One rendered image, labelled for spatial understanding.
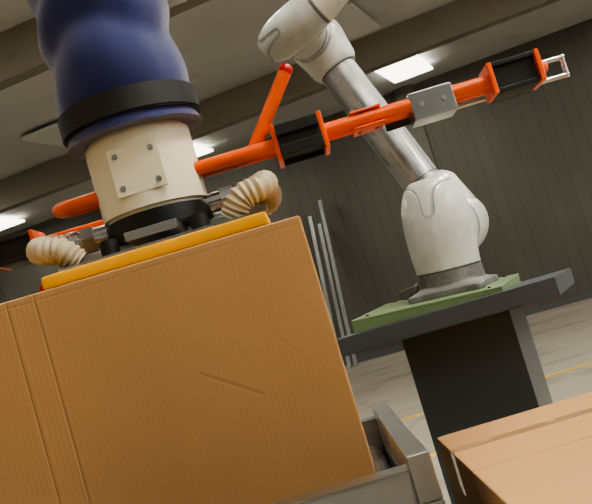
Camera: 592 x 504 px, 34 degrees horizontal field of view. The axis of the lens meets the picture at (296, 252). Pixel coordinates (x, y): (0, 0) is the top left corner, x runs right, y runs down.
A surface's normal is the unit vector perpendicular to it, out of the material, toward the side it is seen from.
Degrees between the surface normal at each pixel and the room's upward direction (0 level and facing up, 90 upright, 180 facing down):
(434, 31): 90
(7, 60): 90
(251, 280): 90
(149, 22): 106
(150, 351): 90
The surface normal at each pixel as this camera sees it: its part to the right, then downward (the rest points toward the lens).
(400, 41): -0.33, 0.02
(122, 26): 0.35, -0.40
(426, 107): -0.03, -0.07
